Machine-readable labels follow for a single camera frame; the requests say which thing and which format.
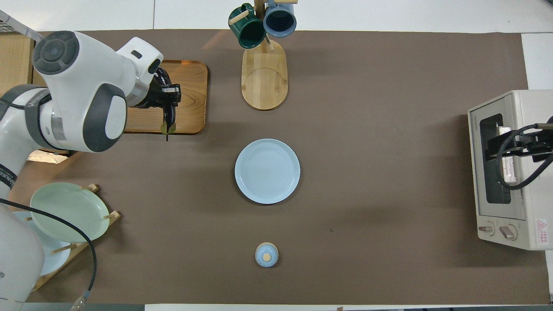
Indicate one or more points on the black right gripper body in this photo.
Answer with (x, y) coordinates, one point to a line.
(542, 142)

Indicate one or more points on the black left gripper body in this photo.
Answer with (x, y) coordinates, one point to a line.
(157, 97)

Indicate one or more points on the glass oven door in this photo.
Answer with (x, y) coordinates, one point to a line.
(497, 196)

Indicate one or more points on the light blue serving plate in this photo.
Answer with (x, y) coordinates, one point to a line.
(268, 170)

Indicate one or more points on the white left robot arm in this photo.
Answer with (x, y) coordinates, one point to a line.
(77, 86)

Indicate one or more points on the white toaster oven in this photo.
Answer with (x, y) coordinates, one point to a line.
(535, 203)

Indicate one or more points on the oven knob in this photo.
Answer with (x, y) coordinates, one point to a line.
(486, 229)
(508, 233)

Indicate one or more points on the wooden serving tray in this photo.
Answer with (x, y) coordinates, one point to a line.
(192, 108)

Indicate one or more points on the wooden mug tree stand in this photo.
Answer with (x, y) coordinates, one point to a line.
(264, 82)

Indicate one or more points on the dark green mug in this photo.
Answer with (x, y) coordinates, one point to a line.
(248, 32)

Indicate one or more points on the wooden plate rack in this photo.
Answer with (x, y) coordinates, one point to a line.
(113, 214)

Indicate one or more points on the pale green plate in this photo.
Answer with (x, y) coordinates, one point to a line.
(69, 207)

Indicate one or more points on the blue mug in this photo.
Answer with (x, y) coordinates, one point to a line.
(280, 21)

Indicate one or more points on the white folded cloth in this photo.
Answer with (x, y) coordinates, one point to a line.
(19, 26)

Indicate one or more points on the brown table mat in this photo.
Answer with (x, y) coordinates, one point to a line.
(345, 151)

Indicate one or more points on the small blue call bell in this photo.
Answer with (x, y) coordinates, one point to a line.
(266, 255)

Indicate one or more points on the light blue racked plate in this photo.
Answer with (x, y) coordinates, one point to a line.
(54, 259)

